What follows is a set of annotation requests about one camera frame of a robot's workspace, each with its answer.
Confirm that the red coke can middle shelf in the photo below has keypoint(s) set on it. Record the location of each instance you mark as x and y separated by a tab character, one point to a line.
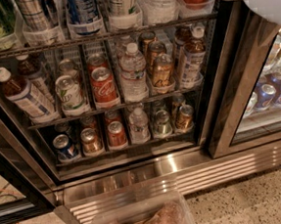
103	85

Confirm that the clear water bottle middle shelf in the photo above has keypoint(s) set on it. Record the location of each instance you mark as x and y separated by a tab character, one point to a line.
133	74

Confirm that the white green can top shelf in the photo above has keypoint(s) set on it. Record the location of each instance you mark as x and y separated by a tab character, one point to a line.
121	7

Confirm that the blue white can top shelf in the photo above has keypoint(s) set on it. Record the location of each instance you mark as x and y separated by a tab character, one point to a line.
82	11

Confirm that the brown tea bottle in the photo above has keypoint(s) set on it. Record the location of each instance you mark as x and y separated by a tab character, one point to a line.
191	58
20	91

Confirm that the small water bottle bottom shelf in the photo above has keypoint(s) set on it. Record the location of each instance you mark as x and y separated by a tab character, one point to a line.
139	126

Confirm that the gold can bottom shelf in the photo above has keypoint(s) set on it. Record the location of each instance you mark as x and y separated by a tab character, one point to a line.
184	117

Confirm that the gold brown can middle shelf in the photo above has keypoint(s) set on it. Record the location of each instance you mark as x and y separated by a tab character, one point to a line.
162	70

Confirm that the green silver can bottom shelf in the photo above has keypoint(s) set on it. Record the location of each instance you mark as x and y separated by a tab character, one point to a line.
162	125

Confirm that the clear plastic bin with items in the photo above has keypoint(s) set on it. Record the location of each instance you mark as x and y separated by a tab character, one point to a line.
166	208

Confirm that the blue pepsi can bottom shelf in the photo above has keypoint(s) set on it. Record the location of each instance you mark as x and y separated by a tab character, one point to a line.
66	149

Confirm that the green white soda can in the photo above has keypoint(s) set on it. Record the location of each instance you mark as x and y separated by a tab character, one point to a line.
69	92

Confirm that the brown tea bottle left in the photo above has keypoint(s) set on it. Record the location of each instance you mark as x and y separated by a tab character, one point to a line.
20	91

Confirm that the stainless steel fridge grille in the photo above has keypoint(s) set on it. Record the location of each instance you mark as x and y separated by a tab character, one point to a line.
78	202

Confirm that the red can bottom shelf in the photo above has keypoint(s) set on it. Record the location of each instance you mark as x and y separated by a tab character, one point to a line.
116	134

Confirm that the orange can bottom shelf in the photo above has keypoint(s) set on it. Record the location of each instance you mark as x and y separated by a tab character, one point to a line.
91	142

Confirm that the brown tea bottle right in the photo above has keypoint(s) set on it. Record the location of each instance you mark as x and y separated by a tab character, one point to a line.
191	58

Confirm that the fridge glass door right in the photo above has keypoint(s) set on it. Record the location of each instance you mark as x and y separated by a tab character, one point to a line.
247	42

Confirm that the plaid can top shelf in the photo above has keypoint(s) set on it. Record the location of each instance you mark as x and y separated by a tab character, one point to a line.
39	15

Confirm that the blue pepsi can right fridge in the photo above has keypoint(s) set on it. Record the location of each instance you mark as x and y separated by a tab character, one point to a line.
265	93

